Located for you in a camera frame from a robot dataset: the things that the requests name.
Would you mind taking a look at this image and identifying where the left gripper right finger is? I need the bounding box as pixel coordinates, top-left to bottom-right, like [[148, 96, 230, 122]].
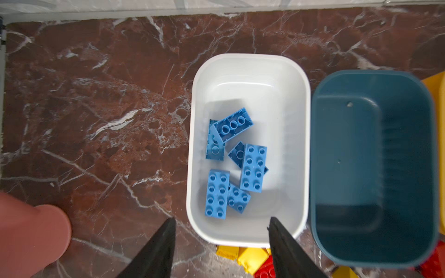
[[268, 217, 327, 278]]

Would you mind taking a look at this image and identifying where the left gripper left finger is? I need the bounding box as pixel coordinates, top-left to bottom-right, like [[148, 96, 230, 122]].
[[117, 218, 176, 278]]

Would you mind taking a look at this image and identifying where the red lego brick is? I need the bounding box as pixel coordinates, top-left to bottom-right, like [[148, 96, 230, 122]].
[[420, 241, 445, 278], [254, 256, 276, 278]]

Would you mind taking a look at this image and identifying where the blue lego brick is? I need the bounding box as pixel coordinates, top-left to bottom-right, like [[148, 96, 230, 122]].
[[210, 108, 254, 144], [205, 169, 230, 220], [240, 144, 267, 193], [206, 119, 225, 161], [228, 141, 268, 176], [227, 183, 251, 214]]

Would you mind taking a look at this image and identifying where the small yellow lego brick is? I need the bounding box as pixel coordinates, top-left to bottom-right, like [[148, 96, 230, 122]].
[[331, 266, 358, 278]]

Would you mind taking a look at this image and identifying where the teal rectangular container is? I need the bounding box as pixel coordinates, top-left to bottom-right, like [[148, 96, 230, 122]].
[[309, 70, 439, 268]]

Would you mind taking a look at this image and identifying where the pink watering can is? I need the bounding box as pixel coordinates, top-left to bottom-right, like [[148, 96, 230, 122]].
[[1, 192, 72, 278]]

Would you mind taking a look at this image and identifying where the white rectangular container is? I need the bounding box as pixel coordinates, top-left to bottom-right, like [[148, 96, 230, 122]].
[[186, 54, 311, 248]]

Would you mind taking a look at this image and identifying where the yellow rectangular container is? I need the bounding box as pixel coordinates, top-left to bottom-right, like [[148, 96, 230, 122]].
[[422, 71, 445, 235]]

